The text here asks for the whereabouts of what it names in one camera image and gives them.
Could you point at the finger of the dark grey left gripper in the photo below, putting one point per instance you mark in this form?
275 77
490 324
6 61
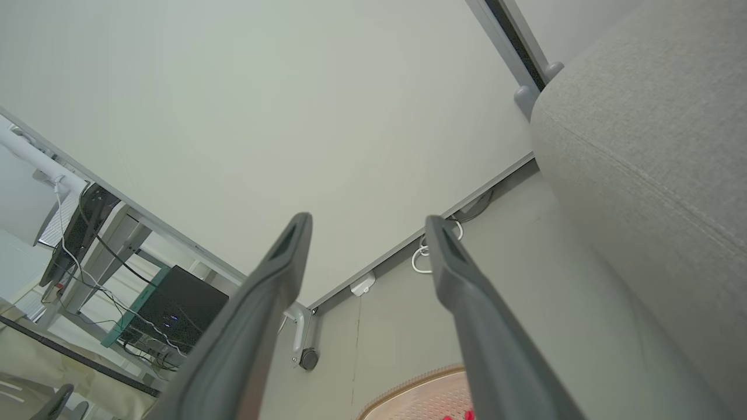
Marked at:
55 405
79 412

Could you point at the cream perforated laundry basket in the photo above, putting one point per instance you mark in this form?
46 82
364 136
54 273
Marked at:
408 402

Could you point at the white leg with black caster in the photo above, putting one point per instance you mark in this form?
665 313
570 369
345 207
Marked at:
308 359

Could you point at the white desk leg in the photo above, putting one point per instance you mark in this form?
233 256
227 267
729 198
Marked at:
111 251

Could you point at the white wall plug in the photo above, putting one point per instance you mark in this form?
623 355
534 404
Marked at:
362 286

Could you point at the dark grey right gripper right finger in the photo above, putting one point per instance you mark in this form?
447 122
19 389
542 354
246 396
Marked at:
496 350

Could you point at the black computer tower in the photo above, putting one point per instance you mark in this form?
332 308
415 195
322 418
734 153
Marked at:
175 309

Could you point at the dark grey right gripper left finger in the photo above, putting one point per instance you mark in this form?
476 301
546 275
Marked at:
245 338

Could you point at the green metal stand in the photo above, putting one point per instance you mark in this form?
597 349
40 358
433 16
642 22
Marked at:
131 310

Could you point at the wall baseboard rail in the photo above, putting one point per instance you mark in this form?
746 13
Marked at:
397 256

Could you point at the grey door frame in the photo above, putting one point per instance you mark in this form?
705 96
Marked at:
502 46

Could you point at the grey fabric sofa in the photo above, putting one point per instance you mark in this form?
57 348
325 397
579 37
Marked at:
642 175

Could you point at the white pipe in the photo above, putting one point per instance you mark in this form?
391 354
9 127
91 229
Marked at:
35 157

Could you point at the black monitor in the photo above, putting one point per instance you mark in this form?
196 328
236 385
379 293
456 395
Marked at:
79 233

